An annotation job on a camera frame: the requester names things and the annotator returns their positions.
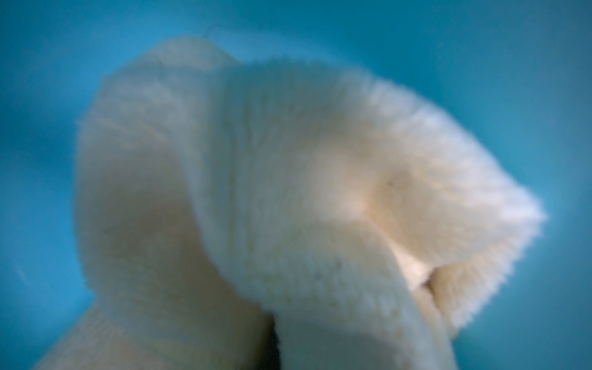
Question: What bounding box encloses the cream yellow microfibre cloth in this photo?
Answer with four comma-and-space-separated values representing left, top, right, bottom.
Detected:
37, 37, 546, 369

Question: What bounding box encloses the teal bucket with sticker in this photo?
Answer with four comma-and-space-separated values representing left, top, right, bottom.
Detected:
1, 1, 591, 369

